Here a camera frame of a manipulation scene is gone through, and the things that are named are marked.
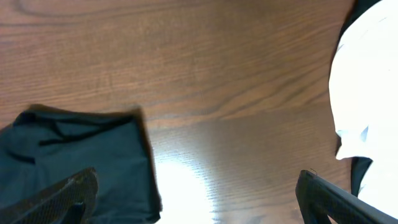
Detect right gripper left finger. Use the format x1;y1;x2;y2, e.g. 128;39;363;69
1;167;98;224

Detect white crumpled garment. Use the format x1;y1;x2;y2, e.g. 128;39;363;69
329;0;397;218

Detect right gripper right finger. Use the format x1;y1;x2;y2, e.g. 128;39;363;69
295;170;397;224

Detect black leggings with red waistband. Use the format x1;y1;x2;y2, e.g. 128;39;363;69
1;107;161;223

